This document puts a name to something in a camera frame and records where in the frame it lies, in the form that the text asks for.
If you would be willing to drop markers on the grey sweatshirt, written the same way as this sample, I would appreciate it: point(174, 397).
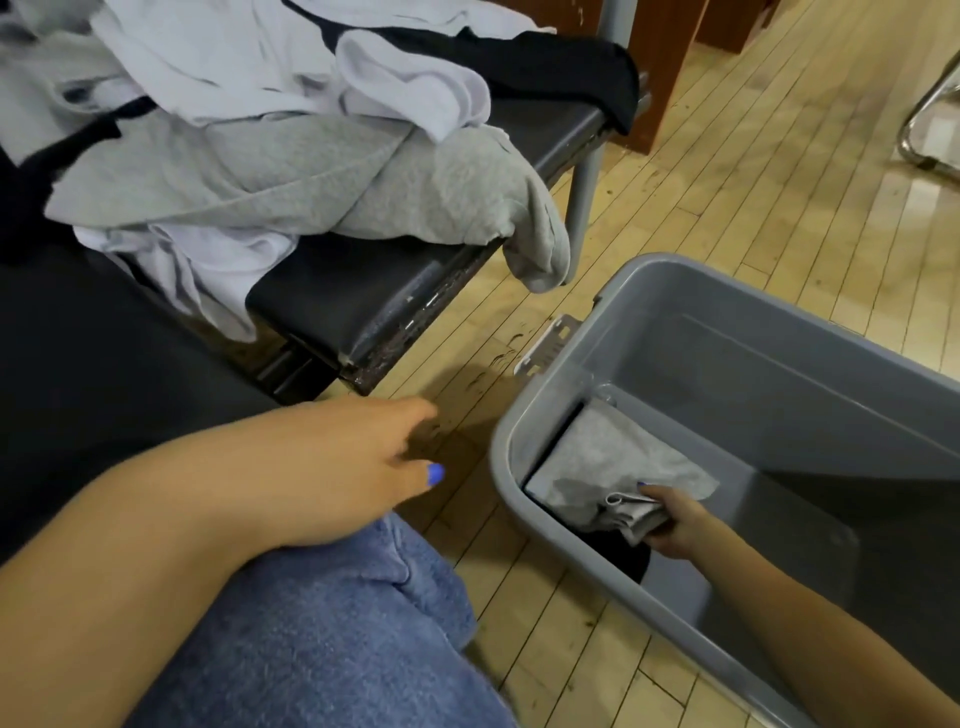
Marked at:
point(300, 180)

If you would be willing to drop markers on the person's right forearm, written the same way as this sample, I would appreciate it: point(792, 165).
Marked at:
point(817, 637)

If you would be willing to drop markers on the person's left hand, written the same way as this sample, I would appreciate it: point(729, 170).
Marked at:
point(322, 465)

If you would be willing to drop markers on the person's right hand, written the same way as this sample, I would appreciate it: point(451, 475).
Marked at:
point(682, 525)

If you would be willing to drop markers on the brown wooden cabinet panel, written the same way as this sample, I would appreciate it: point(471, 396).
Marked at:
point(739, 19)
point(667, 67)

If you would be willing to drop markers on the grey cloth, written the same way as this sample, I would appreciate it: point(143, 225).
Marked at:
point(615, 457)

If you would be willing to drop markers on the black seat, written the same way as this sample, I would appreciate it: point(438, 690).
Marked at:
point(97, 360)

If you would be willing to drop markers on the black garment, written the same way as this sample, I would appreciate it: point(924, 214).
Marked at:
point(30, 195)
point(555, 71)

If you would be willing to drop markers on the grey plastic storage bin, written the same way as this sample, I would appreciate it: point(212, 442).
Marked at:
point(787, 420)

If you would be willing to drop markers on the chrome chair leg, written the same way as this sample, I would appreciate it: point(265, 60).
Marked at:
point(926, 127)

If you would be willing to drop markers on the person's left forearm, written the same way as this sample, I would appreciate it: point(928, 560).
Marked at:
point(127, 577)

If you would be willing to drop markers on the white bin latch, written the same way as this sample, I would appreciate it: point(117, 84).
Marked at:
point(546, 346)

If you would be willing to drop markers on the black padded chair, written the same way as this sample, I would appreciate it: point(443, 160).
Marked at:
point(375, 292)

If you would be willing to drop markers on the person's left thumb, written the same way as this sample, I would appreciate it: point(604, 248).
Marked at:
point(416, 491)

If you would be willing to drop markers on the person's right thumb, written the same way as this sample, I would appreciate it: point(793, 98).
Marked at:
point(654, 493)

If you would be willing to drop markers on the person's blue denim leg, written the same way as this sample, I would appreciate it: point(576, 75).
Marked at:
point(322, 637)

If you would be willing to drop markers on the light grey garment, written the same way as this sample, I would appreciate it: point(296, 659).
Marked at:
point(45, 67)

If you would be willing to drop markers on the white garment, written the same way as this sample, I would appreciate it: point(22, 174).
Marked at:
point(247, 52)
point(202, 270)

